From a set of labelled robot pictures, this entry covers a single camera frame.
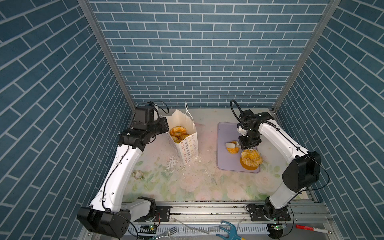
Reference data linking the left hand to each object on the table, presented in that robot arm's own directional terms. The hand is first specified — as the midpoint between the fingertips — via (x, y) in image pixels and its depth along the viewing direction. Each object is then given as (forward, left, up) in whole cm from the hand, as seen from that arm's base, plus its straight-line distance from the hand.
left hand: (168, 122), depth 73 cm
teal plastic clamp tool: (-44, -30, -29) cm, 61 cm away
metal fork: (-42, -1, -31) cm, 52 cm away
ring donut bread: (+7, -3, -16) cm, 18 cm away
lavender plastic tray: (+17, -38, -32) cm, 53 cm away
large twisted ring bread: (-8, -46, -25) cm, 53 cm away
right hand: (-5, -41, -15) cm, 44 cm away
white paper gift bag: (-7, -9, -12) cm, 17 cm away
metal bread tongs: (0, -36, -21) cm, 42 cm away
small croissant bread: (+1, -2, -17) cm, 18 cm away
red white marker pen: (-42, -68, -28) cm, 85 cm away
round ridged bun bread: (-1, -38, -27) cm, 46 cm away
